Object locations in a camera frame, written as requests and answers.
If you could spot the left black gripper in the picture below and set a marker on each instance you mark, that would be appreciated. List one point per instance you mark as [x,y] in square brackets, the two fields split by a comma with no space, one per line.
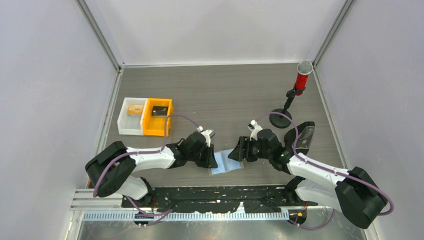
[209,158]

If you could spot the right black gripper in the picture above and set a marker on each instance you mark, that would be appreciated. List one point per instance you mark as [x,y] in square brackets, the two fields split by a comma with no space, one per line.
[238,154]

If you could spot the blue grey card holder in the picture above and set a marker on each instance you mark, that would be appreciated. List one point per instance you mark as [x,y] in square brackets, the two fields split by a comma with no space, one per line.
[225,164]

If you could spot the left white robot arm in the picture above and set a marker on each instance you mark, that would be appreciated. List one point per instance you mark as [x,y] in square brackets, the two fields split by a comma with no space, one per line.
[111,170]

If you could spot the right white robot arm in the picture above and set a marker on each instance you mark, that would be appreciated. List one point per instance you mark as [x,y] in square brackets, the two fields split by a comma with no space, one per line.
[350,192]

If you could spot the black card in orange bin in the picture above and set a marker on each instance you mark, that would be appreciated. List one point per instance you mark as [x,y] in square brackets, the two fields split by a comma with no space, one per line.
[160,111]

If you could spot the tan card in white bin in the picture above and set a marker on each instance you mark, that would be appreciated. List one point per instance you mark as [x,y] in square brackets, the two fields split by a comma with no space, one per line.
[135,109]

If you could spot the red microphone on black stand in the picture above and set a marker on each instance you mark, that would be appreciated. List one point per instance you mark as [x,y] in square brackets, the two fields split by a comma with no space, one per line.
[304,69]

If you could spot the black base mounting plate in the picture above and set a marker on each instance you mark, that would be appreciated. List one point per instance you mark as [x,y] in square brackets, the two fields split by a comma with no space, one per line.
[221,199]

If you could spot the black stand with clear plate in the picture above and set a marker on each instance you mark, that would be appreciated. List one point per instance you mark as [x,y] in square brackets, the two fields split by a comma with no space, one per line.
[302,135]

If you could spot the orange plastic bin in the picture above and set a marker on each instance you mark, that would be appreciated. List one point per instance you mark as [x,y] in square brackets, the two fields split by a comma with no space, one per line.
[156,126]

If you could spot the white plastic bin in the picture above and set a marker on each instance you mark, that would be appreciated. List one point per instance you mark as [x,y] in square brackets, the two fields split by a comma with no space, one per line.
[131,124]

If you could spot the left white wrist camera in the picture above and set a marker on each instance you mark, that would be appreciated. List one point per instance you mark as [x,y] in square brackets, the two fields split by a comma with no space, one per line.
[207,133]

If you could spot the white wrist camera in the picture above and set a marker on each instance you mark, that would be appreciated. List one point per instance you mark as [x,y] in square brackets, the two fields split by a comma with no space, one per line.
[255,128]
[207,133]

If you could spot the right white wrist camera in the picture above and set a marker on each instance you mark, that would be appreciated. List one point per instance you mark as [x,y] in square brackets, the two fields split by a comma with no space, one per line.
[255,128]

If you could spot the slotted metal rail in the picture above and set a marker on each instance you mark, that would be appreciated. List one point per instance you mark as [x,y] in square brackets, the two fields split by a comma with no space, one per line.
[239,215]

